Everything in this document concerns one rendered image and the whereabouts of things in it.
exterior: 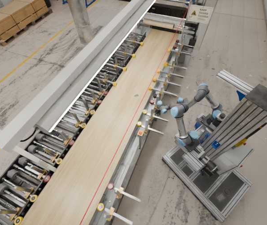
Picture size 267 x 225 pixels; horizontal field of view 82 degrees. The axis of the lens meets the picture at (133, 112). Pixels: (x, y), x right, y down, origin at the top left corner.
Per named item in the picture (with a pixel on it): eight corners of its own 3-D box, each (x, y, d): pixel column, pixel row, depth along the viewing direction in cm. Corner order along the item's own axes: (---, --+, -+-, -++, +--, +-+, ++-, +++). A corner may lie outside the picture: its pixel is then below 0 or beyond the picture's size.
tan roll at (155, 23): (194, 31, 378) (195, 26, 368) (193, 34, 372) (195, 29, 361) (140, 21, 412) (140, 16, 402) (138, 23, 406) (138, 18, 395)
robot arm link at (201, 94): (207, 98, 192) (185, 114, 234) (208, 92, 198) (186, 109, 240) (199, 94, 192) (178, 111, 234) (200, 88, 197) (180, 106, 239)
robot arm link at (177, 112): (193, 143, 195) (184, 104, 178) (183, 148, 192) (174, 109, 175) (187, 140, 206) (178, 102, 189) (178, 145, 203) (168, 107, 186)
